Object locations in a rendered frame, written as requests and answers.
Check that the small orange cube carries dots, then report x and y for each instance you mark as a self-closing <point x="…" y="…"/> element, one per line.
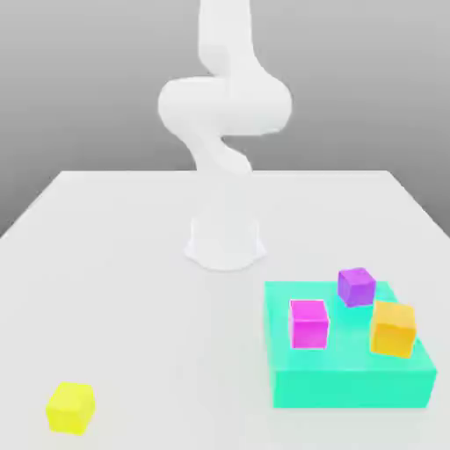
<point x="393" y="330"/>

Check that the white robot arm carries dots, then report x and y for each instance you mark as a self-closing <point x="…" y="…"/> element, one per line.
<point x="225" y="105"/>

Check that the large turquoise box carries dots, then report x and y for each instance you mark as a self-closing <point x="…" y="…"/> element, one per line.
<point x="351" y="385"/>

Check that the small purple cube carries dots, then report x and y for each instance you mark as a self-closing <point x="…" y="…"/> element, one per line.
<point x="355" y="286"/>

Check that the small magenta cube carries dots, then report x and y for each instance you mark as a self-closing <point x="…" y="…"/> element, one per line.
<point x="308" y="325"/>

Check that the small yellow cube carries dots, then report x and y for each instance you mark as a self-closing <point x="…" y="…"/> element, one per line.
<point x="70" y="407"/>

